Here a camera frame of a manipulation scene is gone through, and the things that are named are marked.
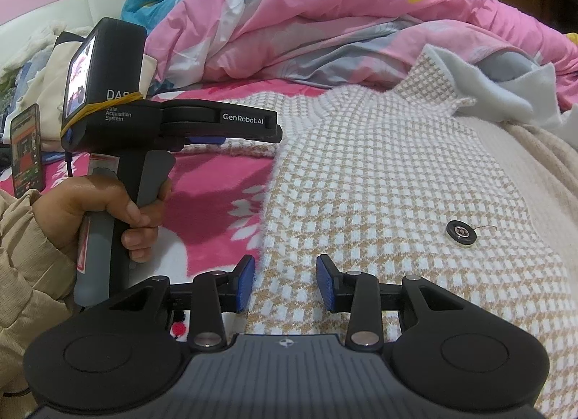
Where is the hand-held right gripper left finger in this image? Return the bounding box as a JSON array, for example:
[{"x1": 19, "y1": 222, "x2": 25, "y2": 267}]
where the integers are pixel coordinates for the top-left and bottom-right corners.
[{"x1": 108, "y1": 254, "x2": 256, "y2": 350}]

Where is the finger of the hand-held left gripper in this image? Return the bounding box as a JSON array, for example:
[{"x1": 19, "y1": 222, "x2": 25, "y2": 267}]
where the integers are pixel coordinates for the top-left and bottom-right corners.
[{"x1": 173, "y1": 125, "x2": 284, "y2": 151}]

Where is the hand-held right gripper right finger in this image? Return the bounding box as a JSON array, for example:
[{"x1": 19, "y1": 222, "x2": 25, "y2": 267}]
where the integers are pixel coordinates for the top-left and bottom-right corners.
[{"x1": 316, "y1": 254, "x2": 471, "y2": 350}]

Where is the beige white checked coat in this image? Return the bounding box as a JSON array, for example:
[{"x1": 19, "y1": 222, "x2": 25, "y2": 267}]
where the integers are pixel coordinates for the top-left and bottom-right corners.
[{"x1": 183, "y1": 46, "x2": 578, "y2": 419}]

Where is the person's left forearm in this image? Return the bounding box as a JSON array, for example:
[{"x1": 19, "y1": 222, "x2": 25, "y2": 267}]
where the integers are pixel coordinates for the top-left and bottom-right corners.
[{"x1": 0, "y1": 189, "x2": 84, "y2": 406}]

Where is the person's left hand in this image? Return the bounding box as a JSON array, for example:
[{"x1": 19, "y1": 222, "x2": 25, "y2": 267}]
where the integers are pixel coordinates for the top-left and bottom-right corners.
[{"x1": 33, "y1": 174, "x2": 173, "y2": 265}]

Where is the pink floral bed sheet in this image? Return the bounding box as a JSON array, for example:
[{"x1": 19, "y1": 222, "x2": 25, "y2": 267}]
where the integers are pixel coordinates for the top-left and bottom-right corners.
[{"x1": 0, "y1": 78, "x2": 407, "y2": 343}]

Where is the beige folded cloth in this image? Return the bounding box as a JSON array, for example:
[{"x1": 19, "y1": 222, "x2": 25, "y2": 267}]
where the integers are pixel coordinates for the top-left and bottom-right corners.
[{"x1": 27, "y1": 31, "x2": 156, "y2": 101}]

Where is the white fuzzy blanket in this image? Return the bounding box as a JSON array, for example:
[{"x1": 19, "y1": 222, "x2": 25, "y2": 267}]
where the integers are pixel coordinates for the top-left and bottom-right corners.
[{"x1": 0, "y1": 21, "x2": 91, "y2": 81}]

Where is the smartphone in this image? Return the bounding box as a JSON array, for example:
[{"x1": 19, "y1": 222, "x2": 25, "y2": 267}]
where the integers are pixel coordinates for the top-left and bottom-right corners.
[{"x1": 10, "y1": 103, "x2": 46, "y2": 198}]

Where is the black coat button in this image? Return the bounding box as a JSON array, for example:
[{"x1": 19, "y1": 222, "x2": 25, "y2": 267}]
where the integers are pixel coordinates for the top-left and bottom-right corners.
[{"x1": 446, "y1": 220, "x2": 477, "y2": 248}]

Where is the pink printed quilt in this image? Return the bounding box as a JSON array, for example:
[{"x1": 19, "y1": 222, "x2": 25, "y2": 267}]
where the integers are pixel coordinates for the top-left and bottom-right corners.
[{"x1": 122, "y1": 0, "x2": 578, "y2": 113}]

